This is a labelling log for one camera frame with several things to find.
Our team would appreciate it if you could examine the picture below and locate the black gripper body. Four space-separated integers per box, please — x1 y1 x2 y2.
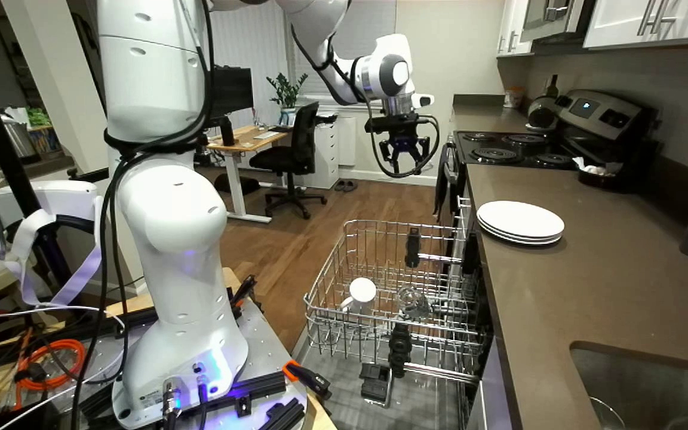
363 109 436 149

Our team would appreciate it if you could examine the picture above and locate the white dinner plate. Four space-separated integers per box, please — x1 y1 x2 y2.
475 197 568 239

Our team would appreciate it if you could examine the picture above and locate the steel kitchen sink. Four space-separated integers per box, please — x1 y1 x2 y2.
568 338 688 430

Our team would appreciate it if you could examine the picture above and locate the dark hanging towel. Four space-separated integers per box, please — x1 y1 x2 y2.
430 140 465 226

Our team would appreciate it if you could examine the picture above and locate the black bottle in rack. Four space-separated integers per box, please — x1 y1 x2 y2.
401 225 426 269

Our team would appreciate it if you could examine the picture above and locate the black office chair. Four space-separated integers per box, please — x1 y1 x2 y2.
246 100 340 222

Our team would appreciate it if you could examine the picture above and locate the green potted plant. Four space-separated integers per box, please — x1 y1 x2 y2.
266 68 310 128

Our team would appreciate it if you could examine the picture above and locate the wooden desk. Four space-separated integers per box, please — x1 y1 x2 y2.
198 122 297 226

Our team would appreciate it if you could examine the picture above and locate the white mug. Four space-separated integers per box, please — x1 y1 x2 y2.
337 274 380 315

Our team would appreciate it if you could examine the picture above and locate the dark kettle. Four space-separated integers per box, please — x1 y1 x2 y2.
523 72 567 131

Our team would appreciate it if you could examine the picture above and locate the clear drinking glass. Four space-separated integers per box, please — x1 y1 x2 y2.
396 284 438 319

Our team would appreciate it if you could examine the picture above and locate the white upper cabinet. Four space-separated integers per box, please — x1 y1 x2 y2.
494 0 536 60
580 0 688 51

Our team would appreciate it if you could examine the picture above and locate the black and steel stove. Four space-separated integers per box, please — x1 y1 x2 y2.
447 86 665 195

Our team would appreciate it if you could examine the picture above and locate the black computer monitor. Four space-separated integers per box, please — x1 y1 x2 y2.
203 63 257 128

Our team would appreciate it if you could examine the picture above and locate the steel microwave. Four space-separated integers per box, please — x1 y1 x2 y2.
521 0 596 42

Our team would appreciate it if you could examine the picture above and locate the black pan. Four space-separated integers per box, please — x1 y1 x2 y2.
572 152 644 192

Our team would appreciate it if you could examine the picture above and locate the orange and black clamp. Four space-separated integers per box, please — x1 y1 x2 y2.
283 358 334 400

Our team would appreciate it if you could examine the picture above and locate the dishwasher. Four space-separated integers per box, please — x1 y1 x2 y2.
293 337 493 430

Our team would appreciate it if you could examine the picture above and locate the wire dishwasher rack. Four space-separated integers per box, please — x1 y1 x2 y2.
301 216 493 387

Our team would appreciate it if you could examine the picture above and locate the black metal bracket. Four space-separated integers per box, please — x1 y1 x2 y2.
214 368 293 412

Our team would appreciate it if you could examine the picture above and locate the white strap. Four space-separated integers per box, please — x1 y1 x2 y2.
0 207 110 315

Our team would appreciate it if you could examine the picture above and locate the orange cable coil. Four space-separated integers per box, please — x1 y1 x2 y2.
9 337 91 394

